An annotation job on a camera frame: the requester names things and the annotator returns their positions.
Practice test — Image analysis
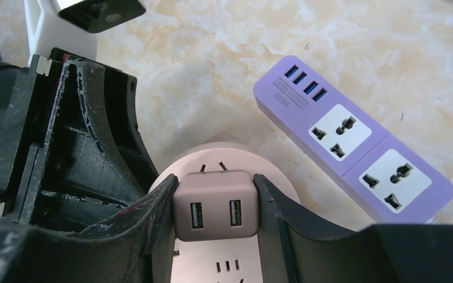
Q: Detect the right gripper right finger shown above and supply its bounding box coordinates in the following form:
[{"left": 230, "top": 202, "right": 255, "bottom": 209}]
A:
[{"left": 253, "top": 175, "right": 453, "bottom": 282}]

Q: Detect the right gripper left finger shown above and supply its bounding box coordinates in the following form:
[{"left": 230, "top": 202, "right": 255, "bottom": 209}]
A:
[{"left": 0, "top": 175, "right": 179, "bottom": 282}]

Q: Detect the round pink power socket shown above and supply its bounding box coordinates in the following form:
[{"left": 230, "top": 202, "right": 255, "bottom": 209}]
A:
[{"left": 152, "top": 142, "right": 298, "bottom": 282}]

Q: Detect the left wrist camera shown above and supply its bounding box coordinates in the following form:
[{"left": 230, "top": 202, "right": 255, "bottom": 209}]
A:
[{"left": 24, "top": 0, "right": 146, "bottom": 64}]

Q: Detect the purple power strip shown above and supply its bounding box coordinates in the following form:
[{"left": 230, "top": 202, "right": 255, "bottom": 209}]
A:
[{"left": 253, "top": 55, "right": 453, "bottom": 223}]

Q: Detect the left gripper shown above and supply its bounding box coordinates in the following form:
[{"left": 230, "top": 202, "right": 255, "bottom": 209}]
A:
[{"left": 0, "top": 55, "right": 158, "bottom": 232}]

